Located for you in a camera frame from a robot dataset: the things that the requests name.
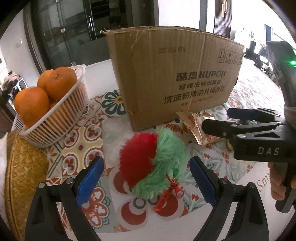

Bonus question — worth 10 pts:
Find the red green plush toy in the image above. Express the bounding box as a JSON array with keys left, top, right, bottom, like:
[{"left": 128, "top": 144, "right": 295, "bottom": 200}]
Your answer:
[{"left": 119, "top": 128, "right": 189, "bottom": 212}]

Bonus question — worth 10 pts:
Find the orange centre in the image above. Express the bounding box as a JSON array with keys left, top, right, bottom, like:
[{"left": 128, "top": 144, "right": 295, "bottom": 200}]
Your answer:
[{"left": 46, "top": 66, "right": 77, "bottom": 100}]

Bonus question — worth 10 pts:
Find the brown cardboard box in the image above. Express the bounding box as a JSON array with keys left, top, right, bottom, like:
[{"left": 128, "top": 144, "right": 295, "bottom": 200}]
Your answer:
[{"left": 105, "top": 26, "right": 245, "bottom": 131}]

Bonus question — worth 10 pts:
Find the dark chair left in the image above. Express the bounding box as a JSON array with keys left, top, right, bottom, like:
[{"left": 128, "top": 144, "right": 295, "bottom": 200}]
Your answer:
[{"left": 75, "top": 37, "right": 110, "bottom": 65}]

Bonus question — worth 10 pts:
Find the yellow minion carabiner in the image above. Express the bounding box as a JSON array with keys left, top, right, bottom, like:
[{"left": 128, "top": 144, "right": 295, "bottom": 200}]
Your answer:
[{"left": 227, "top": 139, "right": 234, "bottom": 151}]

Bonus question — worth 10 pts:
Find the woven straw mat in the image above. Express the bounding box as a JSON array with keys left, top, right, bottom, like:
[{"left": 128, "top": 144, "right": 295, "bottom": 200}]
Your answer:
[{"left": 4, "top": 130, "right": 47, "bottom": 240}]

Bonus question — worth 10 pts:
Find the black glass cabinet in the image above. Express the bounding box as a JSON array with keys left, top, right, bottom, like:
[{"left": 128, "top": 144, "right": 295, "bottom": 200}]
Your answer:
[{"left": 23, "top": 0, "right": 159, "bottom": 73}]

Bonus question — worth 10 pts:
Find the large front orange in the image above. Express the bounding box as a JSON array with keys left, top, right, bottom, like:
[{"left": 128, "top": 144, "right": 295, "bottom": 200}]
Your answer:
[{"left": 18, "top": 87, "right": 50, "bottom": 128}]

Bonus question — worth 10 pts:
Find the right human hand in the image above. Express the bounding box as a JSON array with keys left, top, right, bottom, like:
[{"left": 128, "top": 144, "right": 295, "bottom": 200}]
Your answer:
[{"left": 268, "top": 162, "right": 287, "bottom": 201}]

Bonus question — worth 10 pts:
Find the dark wall panel gold logo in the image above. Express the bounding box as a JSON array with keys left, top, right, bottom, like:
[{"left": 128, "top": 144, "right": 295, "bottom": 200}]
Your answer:
[{"left": 213, "top": 0, "right": 232, "bottom": 38}]

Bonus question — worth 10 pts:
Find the white shoe rack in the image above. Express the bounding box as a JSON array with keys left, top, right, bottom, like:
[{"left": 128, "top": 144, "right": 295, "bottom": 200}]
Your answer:
[{"left": 8, "top": 77, "right": 28, "bottom": 100}]

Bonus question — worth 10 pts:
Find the orange far left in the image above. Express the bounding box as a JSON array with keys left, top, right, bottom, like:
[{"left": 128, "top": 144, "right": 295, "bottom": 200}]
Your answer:
[{"left": 14, "top": 88, "right": 30, "bottom": 113}]

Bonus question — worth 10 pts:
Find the white plastic fruit basket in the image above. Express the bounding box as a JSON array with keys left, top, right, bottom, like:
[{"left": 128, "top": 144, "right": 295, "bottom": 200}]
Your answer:
[{"left": 11, "top": 64, "right": 88, "bottom": 148}]

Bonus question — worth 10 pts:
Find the orange top left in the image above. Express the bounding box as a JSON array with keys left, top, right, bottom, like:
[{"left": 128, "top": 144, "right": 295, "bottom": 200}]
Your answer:
[{"left": 37, "top": 69, "right": 53, "bottom": 92}]

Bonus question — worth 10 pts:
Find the rose gold snack wrapper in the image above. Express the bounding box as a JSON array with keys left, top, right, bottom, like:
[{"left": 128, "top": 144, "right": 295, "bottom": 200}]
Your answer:
[{"left": 176, "top": 110, "right": 224, "bottom": 147}]

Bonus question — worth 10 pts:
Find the dark green knitted cloth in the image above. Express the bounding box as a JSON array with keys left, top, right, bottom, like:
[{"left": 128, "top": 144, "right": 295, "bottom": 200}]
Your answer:
[{"left": 240, "top": 120, "right": 259, "bottom": 125}]

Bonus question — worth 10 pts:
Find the patterned table runner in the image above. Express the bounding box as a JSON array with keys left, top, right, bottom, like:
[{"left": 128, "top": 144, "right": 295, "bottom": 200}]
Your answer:
[{"left": 44, "top": 87, "right": 270, "bottom": 238}]

